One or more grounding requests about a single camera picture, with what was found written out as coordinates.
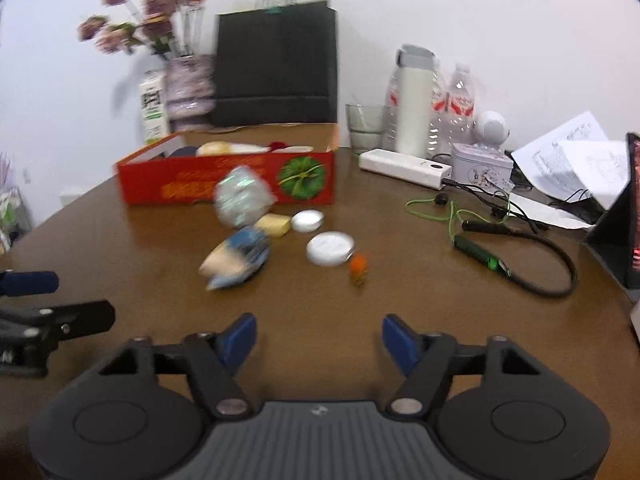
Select blue snack packet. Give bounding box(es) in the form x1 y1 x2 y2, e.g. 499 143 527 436
198 226 270 290

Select dark navy cloth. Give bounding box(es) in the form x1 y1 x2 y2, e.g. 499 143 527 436
168 145 198 158

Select iridescent wrapper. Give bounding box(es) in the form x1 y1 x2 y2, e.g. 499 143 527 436
214 165 277 229

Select red fabric rose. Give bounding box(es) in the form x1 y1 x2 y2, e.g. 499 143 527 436
269 141 288 152

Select red cardboard box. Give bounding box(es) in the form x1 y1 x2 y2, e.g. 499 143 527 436
115 122 340 205

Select black neckband earphones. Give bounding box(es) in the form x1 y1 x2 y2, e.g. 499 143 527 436
452 220 579 299

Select small orange flower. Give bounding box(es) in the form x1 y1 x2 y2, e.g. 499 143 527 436
348 252 369 286

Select tablet with stand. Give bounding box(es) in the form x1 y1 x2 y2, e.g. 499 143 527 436
586 132 639 290

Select milk carton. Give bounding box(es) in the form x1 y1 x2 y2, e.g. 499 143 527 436
139 70 170 144

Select white round jar lid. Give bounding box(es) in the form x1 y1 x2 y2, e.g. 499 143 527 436
306 231 355 266

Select white power bank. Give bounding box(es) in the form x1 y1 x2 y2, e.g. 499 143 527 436
358 148 452 190

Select white tin box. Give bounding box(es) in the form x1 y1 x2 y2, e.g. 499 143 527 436
450 143 514 194

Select yellow soap block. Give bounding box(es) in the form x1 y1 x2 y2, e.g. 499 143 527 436
254 214 291 238

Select purple marbled vase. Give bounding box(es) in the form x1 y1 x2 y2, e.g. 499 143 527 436
166 55 215 131

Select paper sheets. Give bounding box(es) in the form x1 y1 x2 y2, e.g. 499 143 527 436
512 112 629 226

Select small white cap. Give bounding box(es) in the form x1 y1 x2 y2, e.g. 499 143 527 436
291 209 324 233

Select dried pink flowers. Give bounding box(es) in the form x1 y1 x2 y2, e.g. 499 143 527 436
76 0 207 61

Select glass cup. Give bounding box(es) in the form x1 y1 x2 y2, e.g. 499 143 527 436
345 104 386 156

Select black paper bag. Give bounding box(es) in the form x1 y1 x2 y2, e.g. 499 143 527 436
210 0 338 127

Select white thermos bottle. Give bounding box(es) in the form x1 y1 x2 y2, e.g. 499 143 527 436
396 44 434 158

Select wire rack with items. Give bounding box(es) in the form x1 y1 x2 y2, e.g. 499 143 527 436
0 153 32 254

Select green cable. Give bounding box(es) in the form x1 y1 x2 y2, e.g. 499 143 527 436
404 194 516 241

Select white round camera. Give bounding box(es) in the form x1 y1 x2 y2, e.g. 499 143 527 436
473 110 510 148

